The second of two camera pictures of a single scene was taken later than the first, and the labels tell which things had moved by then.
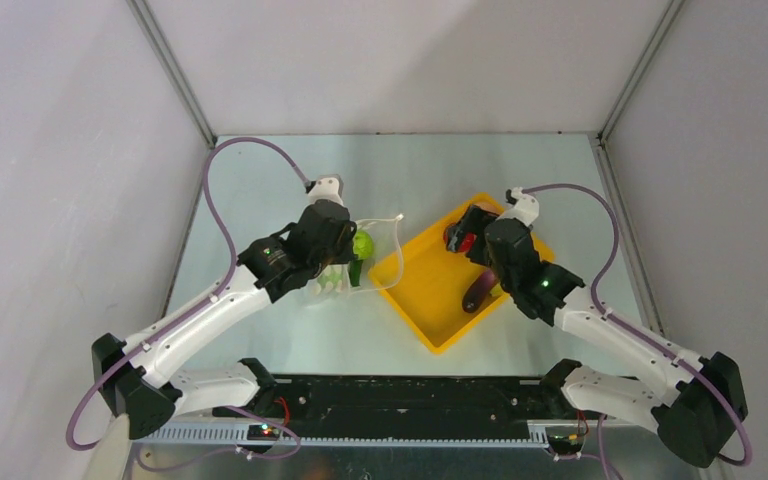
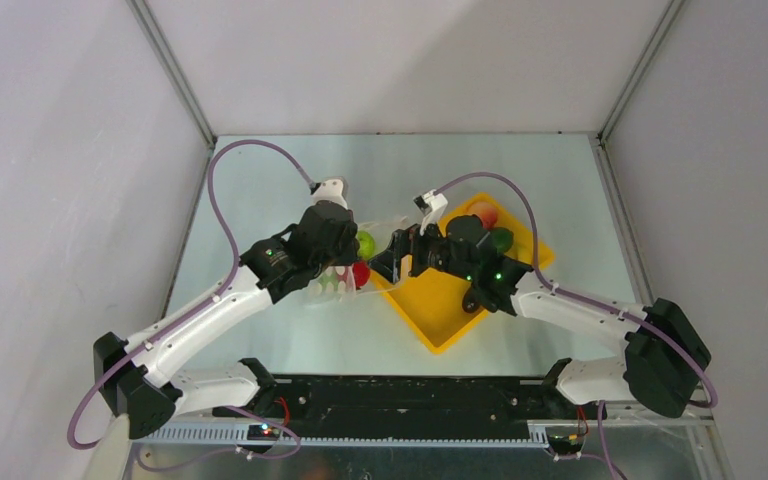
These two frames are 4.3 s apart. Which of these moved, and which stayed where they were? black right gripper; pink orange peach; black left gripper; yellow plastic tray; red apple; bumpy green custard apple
Moved: black right gripper; red apple
Stayed: pink orange peach; black left gripper; yellow plastic tray; bumpy green custard apple
